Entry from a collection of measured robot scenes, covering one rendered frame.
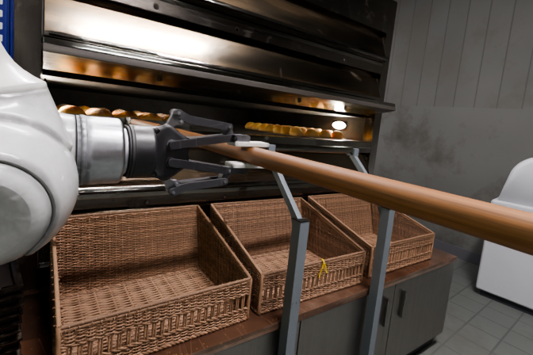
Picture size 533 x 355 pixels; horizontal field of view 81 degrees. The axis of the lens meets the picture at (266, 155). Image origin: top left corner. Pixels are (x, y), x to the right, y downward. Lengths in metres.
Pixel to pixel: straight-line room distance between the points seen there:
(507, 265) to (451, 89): 1.87
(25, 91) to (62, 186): 0.07
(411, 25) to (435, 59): 0.55
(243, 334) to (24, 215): 0.97
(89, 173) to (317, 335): 1.15
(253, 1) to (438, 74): 2.90
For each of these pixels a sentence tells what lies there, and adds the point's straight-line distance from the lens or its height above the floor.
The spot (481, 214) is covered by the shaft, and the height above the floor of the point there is 1.20.
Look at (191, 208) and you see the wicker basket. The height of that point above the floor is 0.84.
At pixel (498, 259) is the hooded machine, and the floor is 0.35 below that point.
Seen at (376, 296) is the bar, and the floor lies 0.57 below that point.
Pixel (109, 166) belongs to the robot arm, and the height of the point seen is 1.18.
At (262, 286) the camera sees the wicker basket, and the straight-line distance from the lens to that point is 1.18.
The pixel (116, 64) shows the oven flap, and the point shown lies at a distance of 1.20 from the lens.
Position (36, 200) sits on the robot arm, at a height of 1.20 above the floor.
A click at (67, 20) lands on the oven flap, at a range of 1.33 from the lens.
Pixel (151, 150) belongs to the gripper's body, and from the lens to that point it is 0.45.
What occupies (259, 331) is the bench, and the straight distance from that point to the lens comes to 1.18.
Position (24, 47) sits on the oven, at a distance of 1.32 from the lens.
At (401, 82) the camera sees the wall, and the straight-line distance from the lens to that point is 4.31.
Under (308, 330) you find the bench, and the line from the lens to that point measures 1.36.
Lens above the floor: 1.26
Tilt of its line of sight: 6 degrees down
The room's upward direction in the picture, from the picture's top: 6 degrees clockwise
